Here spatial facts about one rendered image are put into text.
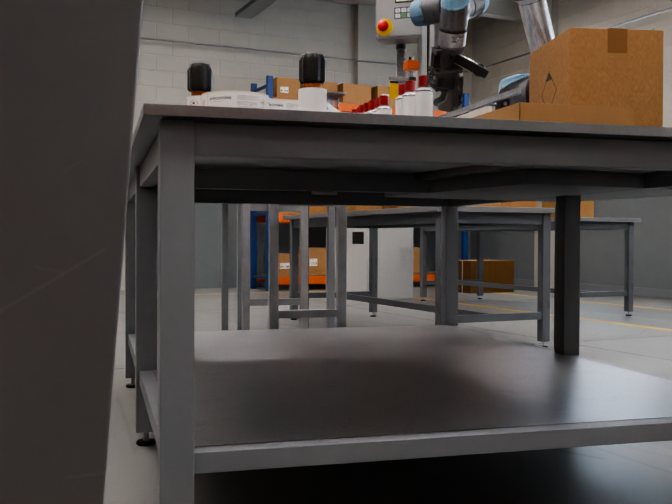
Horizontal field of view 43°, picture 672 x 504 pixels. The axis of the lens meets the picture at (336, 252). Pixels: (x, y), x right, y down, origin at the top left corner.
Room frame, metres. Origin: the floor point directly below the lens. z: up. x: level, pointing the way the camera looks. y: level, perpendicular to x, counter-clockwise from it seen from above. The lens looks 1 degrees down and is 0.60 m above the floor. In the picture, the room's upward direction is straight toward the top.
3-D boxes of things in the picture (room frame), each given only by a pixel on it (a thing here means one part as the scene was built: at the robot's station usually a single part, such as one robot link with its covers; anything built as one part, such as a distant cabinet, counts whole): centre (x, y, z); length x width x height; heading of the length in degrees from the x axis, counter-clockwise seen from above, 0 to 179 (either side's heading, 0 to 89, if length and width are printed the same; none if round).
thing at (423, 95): (2.51, -0.26, 0.98); 0.05 x 0.05 x 0.20
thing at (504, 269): (9.92, -1.67, 0.18); 0.64 x 0.52 x 0.37; 118
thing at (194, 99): (2.81, 0.45, 1.04); 0.09 x 0.09 x 0.29
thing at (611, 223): (7.58, -1.61, 0.39); 2.20 x 0.80 x 0.78; 25
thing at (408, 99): (2.60, -0.23, 0.98); 0.05 x 0.05 x 0.20
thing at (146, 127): (2.65, -0.11, 0.82); 2.10 x 1.50 x 0.02; 16
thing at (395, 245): (8.75, -0.34, 0.61); 0.70 x 0.60 x 1.22; 36
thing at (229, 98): (2.53, 0.30, 0.95); 0.20 x 0.20 x 0.14
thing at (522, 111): (1.84, -0.44, 0.85); 0.30 x 0.26 x 0.04; 16
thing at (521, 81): (2.92, -0.62, 1.10); 0.13 x 0.12 x 0.14; 54
